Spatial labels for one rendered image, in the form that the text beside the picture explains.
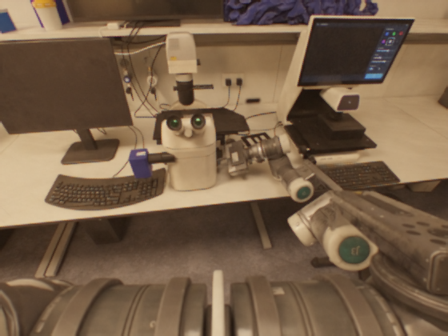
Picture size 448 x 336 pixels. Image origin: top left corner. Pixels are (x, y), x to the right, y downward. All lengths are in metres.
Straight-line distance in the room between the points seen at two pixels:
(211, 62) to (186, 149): 0.81
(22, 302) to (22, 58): 0.95
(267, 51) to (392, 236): 1.37
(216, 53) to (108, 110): 0.74
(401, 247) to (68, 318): 0.32
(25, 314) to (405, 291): 0.35
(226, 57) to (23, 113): 1.06
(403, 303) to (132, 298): 0.26
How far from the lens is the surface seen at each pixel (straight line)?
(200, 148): 0.79
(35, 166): 1.39
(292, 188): 0.76
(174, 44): 0.88
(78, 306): 0.26
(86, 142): 1.29
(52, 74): 1.11
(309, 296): 0.26
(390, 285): 0.29
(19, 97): 1.21
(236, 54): 1.50
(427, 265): 0.27
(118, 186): 1.02
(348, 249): 0.51
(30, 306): 0.30
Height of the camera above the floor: 1.44
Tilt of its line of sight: 42 degrees down
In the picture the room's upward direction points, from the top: 1 degrees clockwise
